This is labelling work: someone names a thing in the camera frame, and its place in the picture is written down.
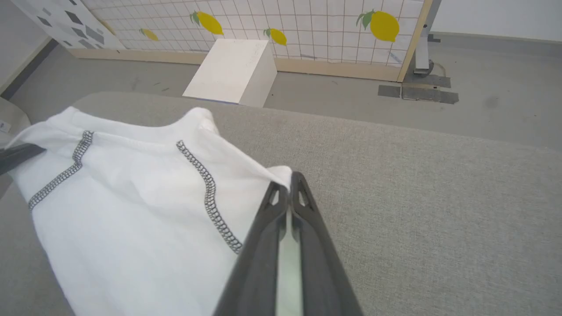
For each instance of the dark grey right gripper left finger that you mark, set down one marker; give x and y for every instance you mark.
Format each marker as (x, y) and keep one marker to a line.
(257, 263)

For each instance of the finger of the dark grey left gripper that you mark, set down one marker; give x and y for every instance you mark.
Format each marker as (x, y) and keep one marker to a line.
(17, 158)

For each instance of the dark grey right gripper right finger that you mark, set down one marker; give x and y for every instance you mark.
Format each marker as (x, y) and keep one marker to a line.
(320, 263)

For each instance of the white garment with grey stitching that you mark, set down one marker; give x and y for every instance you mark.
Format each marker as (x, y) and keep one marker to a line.
(131, 210)

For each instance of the grey terrazzo print partition panel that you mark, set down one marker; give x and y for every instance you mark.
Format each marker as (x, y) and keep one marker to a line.
(74, 22)

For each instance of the white rectangular box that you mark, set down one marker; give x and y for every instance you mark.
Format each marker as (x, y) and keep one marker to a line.
(232, 70)

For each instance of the lemon print grid partition panel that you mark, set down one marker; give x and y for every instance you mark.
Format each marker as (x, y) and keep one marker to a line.
(307, 22)

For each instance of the dark metal stand base plate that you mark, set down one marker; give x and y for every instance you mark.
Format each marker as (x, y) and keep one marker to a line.
(428, 91)

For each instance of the metal partition stand post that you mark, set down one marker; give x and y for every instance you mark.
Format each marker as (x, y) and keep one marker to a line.
(422, 52)

